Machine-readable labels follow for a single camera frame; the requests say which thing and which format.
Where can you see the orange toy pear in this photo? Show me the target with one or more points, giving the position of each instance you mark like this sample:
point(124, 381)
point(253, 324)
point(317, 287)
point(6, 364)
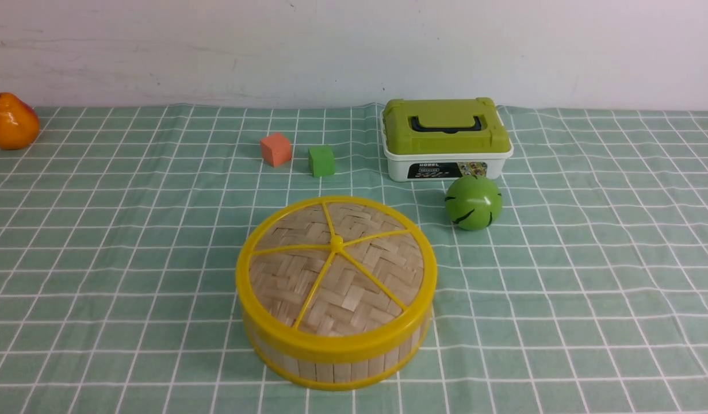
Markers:
point(19, 123)

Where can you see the green lidded white toolbox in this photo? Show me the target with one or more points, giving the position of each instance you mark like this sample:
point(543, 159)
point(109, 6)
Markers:
point(443, 139)

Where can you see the green striped toy ball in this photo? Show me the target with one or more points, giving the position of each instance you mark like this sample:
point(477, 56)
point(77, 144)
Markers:
point(473, 202)

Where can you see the orange foam cube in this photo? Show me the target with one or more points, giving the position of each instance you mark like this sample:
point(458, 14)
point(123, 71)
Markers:
point(276, 149)

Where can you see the green checkered tablecloth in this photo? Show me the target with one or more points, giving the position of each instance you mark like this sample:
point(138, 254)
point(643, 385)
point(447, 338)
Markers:
point(119, 230)

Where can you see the yellow rimmed bamboo steamer base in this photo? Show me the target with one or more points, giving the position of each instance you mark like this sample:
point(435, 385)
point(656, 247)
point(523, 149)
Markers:
point(345, 375)

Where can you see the yellow rimmed woven steamer lid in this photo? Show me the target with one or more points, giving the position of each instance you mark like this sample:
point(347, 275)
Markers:
point(337, 279)

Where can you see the green foam cube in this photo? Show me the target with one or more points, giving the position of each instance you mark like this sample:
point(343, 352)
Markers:
point(321, 160)

